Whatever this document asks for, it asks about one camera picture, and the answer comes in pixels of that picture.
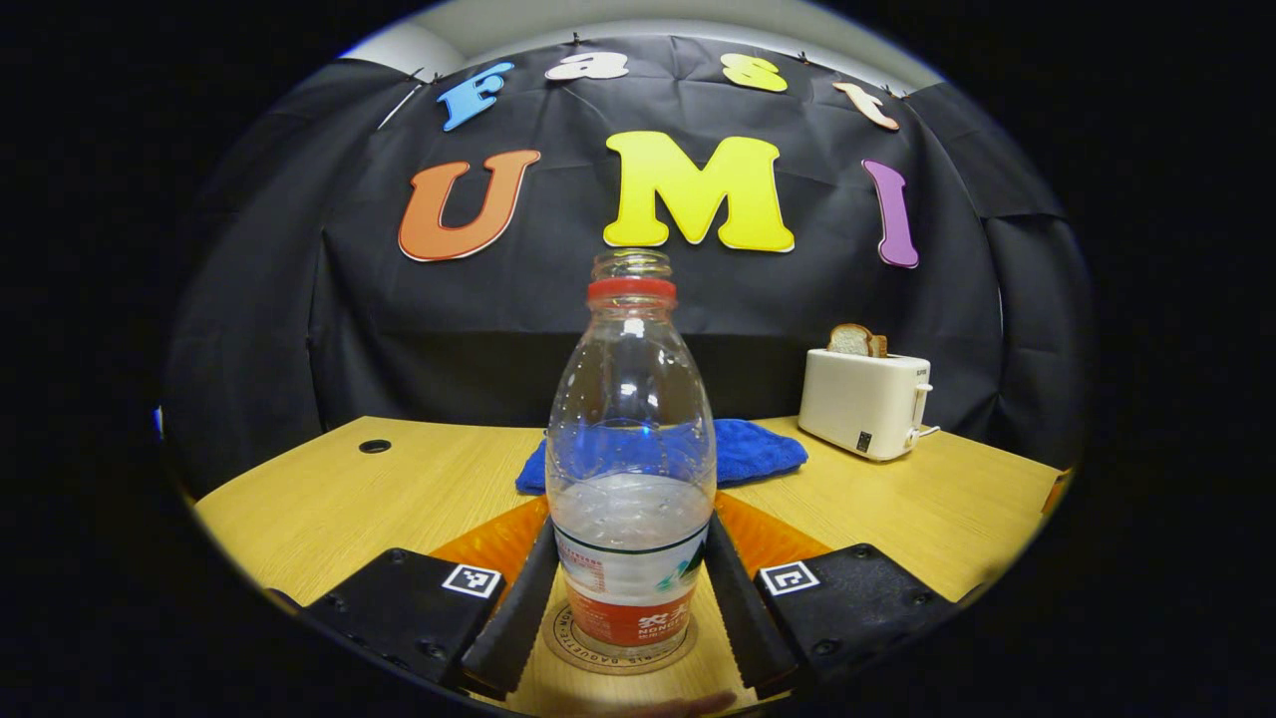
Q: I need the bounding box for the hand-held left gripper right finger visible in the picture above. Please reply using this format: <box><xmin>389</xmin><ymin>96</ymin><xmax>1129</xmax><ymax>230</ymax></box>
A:
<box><xmin>705</xmin><ymin>491</ymin><xmax>962</xmax><ymax>701</ymax></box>

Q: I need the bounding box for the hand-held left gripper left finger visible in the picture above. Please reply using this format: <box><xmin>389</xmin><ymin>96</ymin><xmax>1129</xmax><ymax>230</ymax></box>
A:
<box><xmin>299</xmin><ymin>496</ymin><xmax>561</xmax><ymax>699</ymax></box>

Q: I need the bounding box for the round brown coaster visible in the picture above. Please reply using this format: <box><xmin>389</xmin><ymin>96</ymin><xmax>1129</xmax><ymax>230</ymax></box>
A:
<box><xmin>542</xmin><ymin>598</ymin><xmax>699</xmax><ymax>678</ymax></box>

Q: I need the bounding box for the clear plastic water bottle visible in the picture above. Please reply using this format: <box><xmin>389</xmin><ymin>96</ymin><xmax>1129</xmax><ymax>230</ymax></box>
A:
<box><xmin>545</xmin><ymin>249</ymin><xmax>718</xmax><ymax>659</ymax></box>

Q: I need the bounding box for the blue folded towel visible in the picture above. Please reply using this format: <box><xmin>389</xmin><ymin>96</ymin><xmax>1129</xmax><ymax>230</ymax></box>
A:
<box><xmin>515</xmin><ymin>418</ymin><xmax>809</xmax><ymax>497</ymax></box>

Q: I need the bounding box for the white toaster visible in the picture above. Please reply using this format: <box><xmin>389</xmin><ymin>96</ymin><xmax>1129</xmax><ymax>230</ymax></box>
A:
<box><xmin>797</xmin><ymin>348</ymin><xmax>935</xmax><ymax>462</ymax></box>

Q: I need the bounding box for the black backdrop cloth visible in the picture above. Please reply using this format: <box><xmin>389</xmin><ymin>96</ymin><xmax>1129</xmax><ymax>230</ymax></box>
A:
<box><xmin>164</xmin><ymin>35</ymin><xmax>1095</xmax><ymax>500</ymax></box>

